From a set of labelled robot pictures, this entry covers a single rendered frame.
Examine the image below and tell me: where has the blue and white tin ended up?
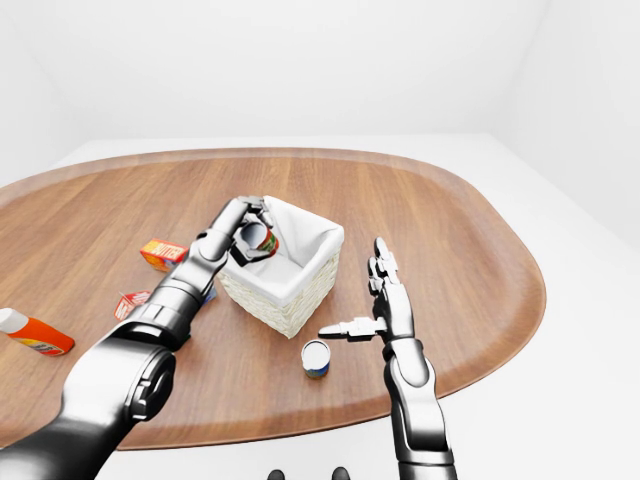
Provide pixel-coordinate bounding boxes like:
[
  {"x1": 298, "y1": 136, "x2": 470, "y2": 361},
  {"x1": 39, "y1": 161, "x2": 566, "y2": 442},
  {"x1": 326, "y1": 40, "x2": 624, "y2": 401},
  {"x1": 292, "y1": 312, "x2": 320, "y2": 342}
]
[{"x1": 300, "y1": 339, "x2": 332, "y2": 380}]

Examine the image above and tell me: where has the orange butter box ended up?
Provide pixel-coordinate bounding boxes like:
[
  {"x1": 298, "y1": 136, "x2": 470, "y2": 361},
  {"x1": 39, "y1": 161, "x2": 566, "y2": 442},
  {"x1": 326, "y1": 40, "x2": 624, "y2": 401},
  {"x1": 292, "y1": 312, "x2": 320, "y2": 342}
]
[{"x1": 139, "y1": 238, "x2": 190, "y2": 273}]

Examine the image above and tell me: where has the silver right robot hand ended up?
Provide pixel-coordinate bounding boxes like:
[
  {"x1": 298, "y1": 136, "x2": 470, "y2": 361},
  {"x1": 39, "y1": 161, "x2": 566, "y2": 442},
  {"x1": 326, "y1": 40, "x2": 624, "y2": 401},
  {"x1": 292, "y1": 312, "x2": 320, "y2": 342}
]
[{"x1": 318, "y1": 236, "x2": 417, "y2": 344}]

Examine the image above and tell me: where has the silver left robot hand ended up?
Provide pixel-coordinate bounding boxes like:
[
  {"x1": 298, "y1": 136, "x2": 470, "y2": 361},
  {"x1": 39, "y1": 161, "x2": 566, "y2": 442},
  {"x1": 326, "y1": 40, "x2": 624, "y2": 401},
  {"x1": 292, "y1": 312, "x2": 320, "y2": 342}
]
[{"x1": 209, "y1": 195, "x2": 278, "y2": 268}]

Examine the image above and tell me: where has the red and green tin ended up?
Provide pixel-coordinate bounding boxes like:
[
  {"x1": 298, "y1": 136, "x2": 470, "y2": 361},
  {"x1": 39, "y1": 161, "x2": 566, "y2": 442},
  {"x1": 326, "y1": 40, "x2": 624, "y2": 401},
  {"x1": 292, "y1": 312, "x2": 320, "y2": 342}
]
[{"x1": 242, "y1": 222, "x2": 281, "y2": 258}]

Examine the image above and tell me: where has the white wicker basket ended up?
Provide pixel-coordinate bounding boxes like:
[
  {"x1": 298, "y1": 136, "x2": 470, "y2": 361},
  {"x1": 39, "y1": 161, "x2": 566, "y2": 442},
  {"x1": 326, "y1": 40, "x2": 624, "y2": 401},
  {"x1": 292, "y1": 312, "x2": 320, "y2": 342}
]
[{"x1": 216, "y1": 194, "x2": 346, "y2": 339}]

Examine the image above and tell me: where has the red and white carton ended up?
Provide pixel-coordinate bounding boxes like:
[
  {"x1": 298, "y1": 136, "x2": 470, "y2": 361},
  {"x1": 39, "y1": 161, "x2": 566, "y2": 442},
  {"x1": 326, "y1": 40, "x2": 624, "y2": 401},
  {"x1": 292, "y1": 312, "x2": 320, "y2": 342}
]
[{"x1": 113, "y1": 290, "x2": 153, "y2": 322}]

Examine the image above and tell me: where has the orange bottle with white cap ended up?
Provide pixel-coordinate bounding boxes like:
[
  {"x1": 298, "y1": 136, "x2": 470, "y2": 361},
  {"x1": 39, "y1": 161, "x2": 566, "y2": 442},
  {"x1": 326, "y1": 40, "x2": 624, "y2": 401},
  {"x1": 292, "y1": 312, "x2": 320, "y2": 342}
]
[{"x1": 0, "y1": 307, "x2": 76, "y2": 357}]

